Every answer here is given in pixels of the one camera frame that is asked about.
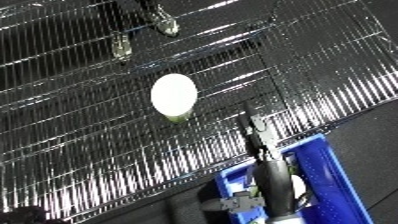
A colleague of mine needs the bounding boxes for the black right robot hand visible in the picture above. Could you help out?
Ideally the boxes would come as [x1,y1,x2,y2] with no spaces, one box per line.
[236,102,297,218]

